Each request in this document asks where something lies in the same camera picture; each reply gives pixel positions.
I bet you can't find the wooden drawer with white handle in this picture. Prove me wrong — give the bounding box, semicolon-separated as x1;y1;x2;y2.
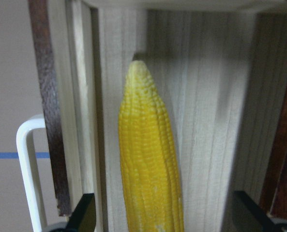
28;0;287;232

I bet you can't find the yellow corn cob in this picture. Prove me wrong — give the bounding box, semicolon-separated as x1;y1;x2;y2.
118;60;184;232

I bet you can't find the dark wooden drawer cabinet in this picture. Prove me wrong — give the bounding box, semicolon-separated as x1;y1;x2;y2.
259;88;287;219

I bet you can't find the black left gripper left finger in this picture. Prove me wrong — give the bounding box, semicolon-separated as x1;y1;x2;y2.
44;192;97;232

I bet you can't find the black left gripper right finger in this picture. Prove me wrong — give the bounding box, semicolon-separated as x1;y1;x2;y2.
232;191;287;232

